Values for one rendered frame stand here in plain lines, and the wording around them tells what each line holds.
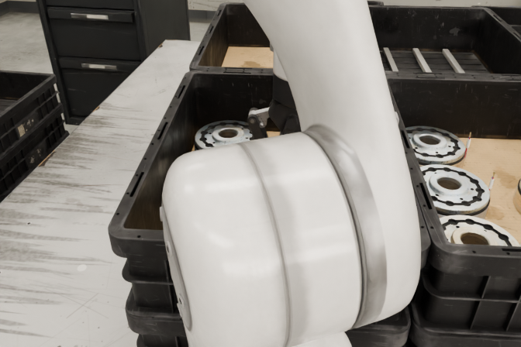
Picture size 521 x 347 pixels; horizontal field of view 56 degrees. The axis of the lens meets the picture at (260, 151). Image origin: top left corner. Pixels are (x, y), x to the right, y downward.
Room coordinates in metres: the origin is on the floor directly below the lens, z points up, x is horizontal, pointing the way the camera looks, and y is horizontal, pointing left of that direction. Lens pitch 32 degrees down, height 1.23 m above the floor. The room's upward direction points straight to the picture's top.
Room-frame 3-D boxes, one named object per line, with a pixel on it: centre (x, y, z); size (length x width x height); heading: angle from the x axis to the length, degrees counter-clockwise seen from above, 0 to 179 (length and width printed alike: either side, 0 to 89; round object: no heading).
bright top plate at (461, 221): (0.40, -0.23, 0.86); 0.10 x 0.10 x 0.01
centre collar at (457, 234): (0.40, -0.23, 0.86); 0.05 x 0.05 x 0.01
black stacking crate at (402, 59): (0.90, -0.34, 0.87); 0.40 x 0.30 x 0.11; 176
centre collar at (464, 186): (0.51, -0.24, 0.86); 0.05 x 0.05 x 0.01
